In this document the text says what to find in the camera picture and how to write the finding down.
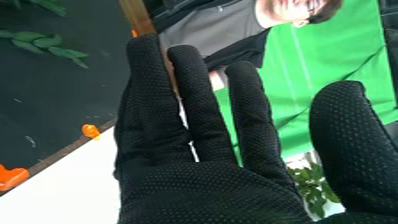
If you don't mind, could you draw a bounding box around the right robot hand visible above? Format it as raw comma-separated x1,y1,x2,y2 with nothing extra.
113,33,398,224

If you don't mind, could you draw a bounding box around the dark mat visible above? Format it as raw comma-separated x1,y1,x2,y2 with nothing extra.
0,0,134,195

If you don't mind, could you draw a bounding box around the person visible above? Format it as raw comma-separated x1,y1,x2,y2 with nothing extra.
145,0,347,92

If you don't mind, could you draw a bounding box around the green sprig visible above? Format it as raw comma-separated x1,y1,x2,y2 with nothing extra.
0,29,93,70
10,0,70,17
289,155,344,219

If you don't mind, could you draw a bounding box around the white sheet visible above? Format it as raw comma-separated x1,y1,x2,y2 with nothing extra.
0,99,198,224

